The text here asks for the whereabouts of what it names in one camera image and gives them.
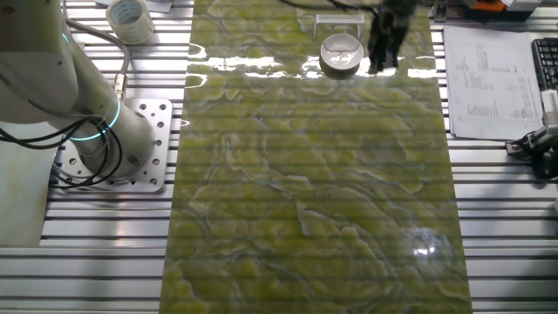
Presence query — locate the grey metal clamp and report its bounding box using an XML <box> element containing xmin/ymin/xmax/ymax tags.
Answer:
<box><xmin>505</xmin><ymin>126</ymin><xmax>554</xmax><ymax>159</ymax></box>

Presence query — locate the printed table paper stack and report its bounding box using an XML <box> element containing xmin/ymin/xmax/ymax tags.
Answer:
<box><xmin>443</xmin><ymin>24</ymin><xmax>546</xmax><ymax>141</ymax></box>

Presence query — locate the silver mesh-covered device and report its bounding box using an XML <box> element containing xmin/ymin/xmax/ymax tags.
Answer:
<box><xmin>540</xmin><ymin>89</ymin><xmax>558</xmax><ymax>128</ymax></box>

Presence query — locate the grey conduit hose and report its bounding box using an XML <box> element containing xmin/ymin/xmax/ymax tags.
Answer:
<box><xmin>65</xmin><ymin>17</ymin><xmax>132</xmax><ymax>101</ymax></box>

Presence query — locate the black keyboard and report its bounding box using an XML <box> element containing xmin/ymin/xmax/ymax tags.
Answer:
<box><xmin>530</xmin><ymin>38</ymin><xmax>558</xmax><ymax>92</ymax></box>

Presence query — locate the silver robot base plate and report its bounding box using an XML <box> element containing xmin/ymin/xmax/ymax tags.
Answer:
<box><xmin>56</xmin><ymin>98</ymin><xmax>174</xmax><ymax>195</ymax></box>

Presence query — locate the green marble pattern mat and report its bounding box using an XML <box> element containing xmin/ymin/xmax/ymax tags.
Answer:
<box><xmin>159</xmin><ymin>0</ymin><xmax>474</xmax><ymax>314</ymax></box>

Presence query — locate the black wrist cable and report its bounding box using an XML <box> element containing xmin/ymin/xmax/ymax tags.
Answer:
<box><xmin>278</xmin><ymin>0</ymin><xmax>380</xmax><ymax>14</ymax></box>

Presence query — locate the black round object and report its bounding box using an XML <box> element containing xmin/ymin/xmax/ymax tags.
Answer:
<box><xmin>531</xmin><ymin>147</ymin><xmax>558</xmax><ymax>180</ymax></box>

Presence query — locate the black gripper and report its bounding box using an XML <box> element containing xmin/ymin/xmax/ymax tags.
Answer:
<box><xmin>367</xmin><ymin>0</ymin><xmax>415</xmax><ymax>74</ymax></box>

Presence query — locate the white mesh rack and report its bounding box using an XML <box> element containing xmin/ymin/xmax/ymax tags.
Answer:
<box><xmin>313</xmin><ymin>13</ymin><xmax>365</xmax><ymax>41</ymax></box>

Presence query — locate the clear packing tape roll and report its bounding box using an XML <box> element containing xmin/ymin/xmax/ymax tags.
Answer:
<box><xmin>105</xmin><ymin>0</ymin><xmax>156</xmax><ymax>46</ymax></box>

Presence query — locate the white plate with flower print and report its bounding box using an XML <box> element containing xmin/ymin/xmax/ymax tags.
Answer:
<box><xmin>319</xmin><ymin>32</ymin><xmax>365</xmax><ymax>81</ymax></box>

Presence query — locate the orange box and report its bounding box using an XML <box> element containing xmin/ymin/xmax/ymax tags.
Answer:
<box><xmin>468</xmin><ymin>0</ymin><xmax>507</xmax><ymax>13</ymax></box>

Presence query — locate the grey box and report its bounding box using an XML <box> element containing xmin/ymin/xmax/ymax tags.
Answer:
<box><xmin>505</xmin><ymin>0</ymin><xmax>541</xmax><ymax>12</ymax></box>

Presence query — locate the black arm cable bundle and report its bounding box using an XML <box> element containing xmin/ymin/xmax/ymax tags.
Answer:
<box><xmin>0</xmin><ymin>115</ymin><xmax>124</xmax><ymax>191</ymax></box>

